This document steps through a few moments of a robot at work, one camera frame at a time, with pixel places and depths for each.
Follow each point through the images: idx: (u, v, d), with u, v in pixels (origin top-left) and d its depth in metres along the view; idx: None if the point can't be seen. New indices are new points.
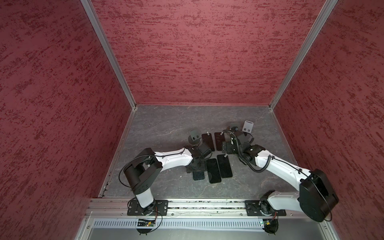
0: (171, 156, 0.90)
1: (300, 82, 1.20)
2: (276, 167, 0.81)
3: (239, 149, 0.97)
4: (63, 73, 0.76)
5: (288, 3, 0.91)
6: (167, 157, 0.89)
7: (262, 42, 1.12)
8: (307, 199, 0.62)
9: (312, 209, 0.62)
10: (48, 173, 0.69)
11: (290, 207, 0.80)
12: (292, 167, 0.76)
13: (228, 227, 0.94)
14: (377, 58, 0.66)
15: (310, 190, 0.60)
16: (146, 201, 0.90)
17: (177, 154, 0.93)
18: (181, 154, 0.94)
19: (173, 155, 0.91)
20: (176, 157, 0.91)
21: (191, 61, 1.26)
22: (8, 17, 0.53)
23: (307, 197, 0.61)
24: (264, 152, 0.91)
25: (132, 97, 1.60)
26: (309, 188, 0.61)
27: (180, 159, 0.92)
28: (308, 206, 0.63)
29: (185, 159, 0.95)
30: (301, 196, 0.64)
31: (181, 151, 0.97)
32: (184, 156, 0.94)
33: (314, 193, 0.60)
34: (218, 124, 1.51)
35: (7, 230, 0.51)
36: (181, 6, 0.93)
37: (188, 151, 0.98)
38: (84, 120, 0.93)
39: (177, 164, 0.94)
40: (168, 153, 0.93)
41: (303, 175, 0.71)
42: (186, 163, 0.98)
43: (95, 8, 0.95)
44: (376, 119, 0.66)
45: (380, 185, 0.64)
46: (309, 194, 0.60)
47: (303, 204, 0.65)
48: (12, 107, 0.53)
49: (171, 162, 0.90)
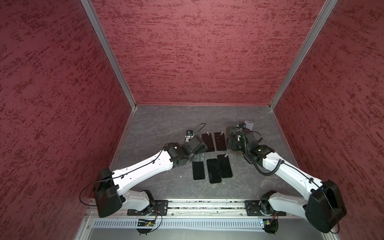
0: (136, 173, 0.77)
1: (300, 82, 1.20)
2: (286, 172, 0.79)
3: (246, 148, 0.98)
4: (62, 73, 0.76)
5: (288, 3, 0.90)
6: (129, 175, 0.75)
7: (262, 42, 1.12)
8: (315, 209, 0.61)
9: (318, 220, 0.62)
10: (48, 173, 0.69)
11: (291, 211, 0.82)
12: (303, 175, 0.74)
13: (229, 227, 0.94)
14: (377, 59, 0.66)
15: (321, 201, 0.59)
16: (143, 202, 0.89)
17: (146, 167, 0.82)
18: (152, 165, 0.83)
19: (138, 171, 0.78)
20: (144, 171, 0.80)
21: (191, 61, 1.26)
22: (8, 17, 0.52)
23: (317, 207, 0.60)
24: (273, 154, 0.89)
25: (132, 97, 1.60)
26: (320, 199, 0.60)
27: (151, 170, 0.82)
28: (314, 216, 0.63)
29: (160, 169, 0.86)
30: (309, 206, 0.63)
31: (152, 161, 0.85)
32: (156, 167, 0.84)
33: (323, 204, 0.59)
34: (218, 124, 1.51)
35: (7, 230, 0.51)
36: (181, 6, 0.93)
37: (166, 155, 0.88)
38: (84, 120, 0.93)
39: (149, 175, 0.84)
40: (132, 168, 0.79)
41: (314, 185, 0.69)
42: (168, 168, 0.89)
43: (95, 8, 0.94)
44: (376, 119, 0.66)
45: (380, 185, 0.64)
46: (318, 205, 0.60)
47: (309, 213, 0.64)
48: (12, 107, 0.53)
49: (138, 178, 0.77)
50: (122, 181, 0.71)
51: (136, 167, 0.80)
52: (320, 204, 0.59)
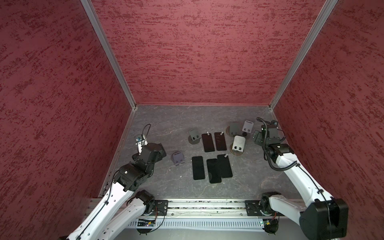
0: (93, 225, 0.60)
1: (300, 82, 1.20)
2: (296, 174, 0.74)
3: (265, 141, 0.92)
4: (62, 73, 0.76)
5: (288, 3, 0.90)
6: (87, 230, 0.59)
7: (262, 42, 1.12)
8: (310, 216, 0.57)
9: (310, 229, 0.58)
10: (48, 173, 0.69)
11: (287, 215, 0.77)
12: (314, 184, 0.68)
13: (228, 227, 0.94)
14: (377, 59, 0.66)
15: (320, 212, 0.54)
16: (139, 209, 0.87)
17: (103, 210, 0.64)
18: (108, 205, 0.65)
19: (95, 222, 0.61)
20: (102, 216, 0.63)
21: (191, 61, 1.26)
22: (8, 17, 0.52)
23: (313, 215, 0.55)
24: (292, 155, 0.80)
25: (132, 97, 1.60)
26: (320, 210, 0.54)
27: (110, 211, 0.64)
28: (307, 224, 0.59)
29: (120, 203, 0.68)
30: (306, 212, 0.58)
31: (106, 200, 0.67)
32: (113, 205, 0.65)
33: (320, 216, 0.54)
34: (218, 124, 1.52)
35: (7, 230, 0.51)
36: (181, 6, 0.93)
37: (120, 184, 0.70)
38: (84, 120, 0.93)
39: (113, 214, 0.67)
40: (87, 221, 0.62)
41: (321, 196, 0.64)
42: (130, 194, 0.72)
43: (95, 7, 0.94)
44: (376, 119, 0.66)
45: (380, 185, 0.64)
46: (314, 214, 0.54)
47: (304, 219, 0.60)
48: (12, 107, 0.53)
49: (100, 226, 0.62)
50: None
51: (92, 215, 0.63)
52: (318, 215, 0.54)
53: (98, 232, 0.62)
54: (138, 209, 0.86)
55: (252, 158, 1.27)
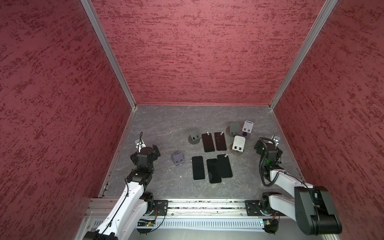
0: (121, 212, 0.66)
1: (300, 82, 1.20)
2: (283, 179, 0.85)
3: (262, 162, 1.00)
4: (62, 73, 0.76)
5: (288, 3, 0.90)
6: (116, 216, 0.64)
7: (262, 42, 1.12)
8: (300, 203, 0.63)
9: (303, 218, 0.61)
10: (48, 173, 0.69)
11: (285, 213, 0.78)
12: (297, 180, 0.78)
13: (228, 227, 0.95)
14: (377, 59, 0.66)
15: (303, 194, 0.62)
16: (142, 207, 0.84)
17: (125, 201, 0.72)
18: (129, 197, 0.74)
19: (122, 209, 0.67)
20: (126, 204, 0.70)
21: (191, 61, 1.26)
22: (8, 17, 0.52)
23: (300, 200, 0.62)
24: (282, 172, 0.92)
25: (132, 97, 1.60)
26: (304, 193, 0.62)
27: (131, 201, 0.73)
28: (302, 218, 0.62)
29: (136, 197, 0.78)
30: (297, 201, 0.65)
31: (125, 193, 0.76)
32: (133, 196, 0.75)
33: (305, 197, 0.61)
34: (218, 124, 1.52)
35: (7, 230, 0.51)
36: (181, 6, 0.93)
37: (133, 183, 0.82)
38: (84, 120, 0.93)
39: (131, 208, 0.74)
40: (112, 211, 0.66)
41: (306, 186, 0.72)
42: (141, 192, 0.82)
43: (95, 7, 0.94)
44: (376, 119, 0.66)
45: (380, 185, 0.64)
46: (300, 197, 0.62)
47: (298, 212, 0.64)
48: (12, 107, 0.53)
49: (125, 214, 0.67)
50: (113, 228, 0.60)
51: (116, 208, 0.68)
52: (302, 197, 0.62)
53: (123, 222, 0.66)
54: (141, 207, 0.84)
55: (252, 158, 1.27)
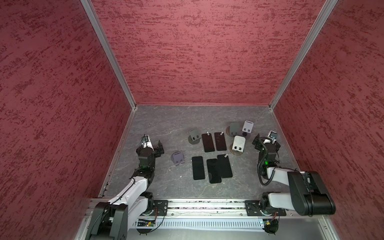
0: (130, 191, 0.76)
1: (300, 82, 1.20)
2: (279, 174, 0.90)
3: (261, 162, 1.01)
4: (62, 73, 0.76)
5: (288, 3, 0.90)
6: (125, 194, 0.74)
7: (262, 42, 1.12)
8: (294, 187, 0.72)
9: (298, 200, 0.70)
10: (48, 173, 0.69)
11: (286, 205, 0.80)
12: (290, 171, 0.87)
13: (228, 227, 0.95)
14: (377, 59, 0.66)
15: (296, 177, 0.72)
16: (144, 201, 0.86)
17: (133, 186, 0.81)
18: (136, 183, 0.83)
19: (130, 190, 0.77)
20: (133, 188, 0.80)
21: (191, 61, 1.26)
22: (8, 17, 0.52)
23: (294, 184, 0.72)
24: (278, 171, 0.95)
25: (132, 97, 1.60)
26: (296, 177, 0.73)
27: (138, 186, 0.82)
28: (296, 200, 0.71)
29: (142, 186, 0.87)
30: (291, 186, 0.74)
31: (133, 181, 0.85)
32: (140, 184, 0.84)
33: (298, 180, 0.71)
34: (218, 124, 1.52)
35: (7, 230, 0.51)
36: (181, 6, 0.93)
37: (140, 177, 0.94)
38: (84, 120, 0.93)
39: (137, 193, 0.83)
40: (122, 191, 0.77)
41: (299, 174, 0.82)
42: (144, 188, 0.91)
43: (95, 8, 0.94)
44: (376, 119, 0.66)
45: (379, 185, 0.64)
46: (294, 180, 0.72)
47: (293, 196, 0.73)
48: (12, 107, 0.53)
49: (132, 195, 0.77)
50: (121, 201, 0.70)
51: (125, 189, 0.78)
52: (295, 180, 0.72)
53: (130, 201, 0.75)
54: (143, 201, 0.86)
55: (252, 158, 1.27)
